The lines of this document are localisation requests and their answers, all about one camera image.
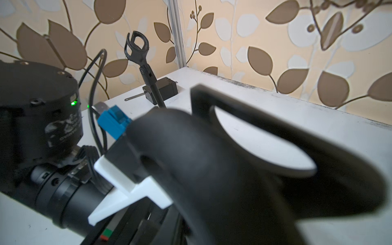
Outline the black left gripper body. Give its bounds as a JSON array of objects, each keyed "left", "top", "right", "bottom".
[{"left": 81, "top": 198, "right": 187, "bottom": 245}]

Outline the black microphone stand pole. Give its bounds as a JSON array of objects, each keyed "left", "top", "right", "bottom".
[{"left": 124, "top": 31, "right": 166, "bottom": 108}]

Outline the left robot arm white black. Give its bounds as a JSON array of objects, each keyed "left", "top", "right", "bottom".
[{"left": 1, "top": 61, "right": 187, "bottom": 245}]

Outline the small black box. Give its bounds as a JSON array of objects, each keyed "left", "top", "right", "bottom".
[{"left": 143, "top": 77, "right": 178, "bottom": 105}]

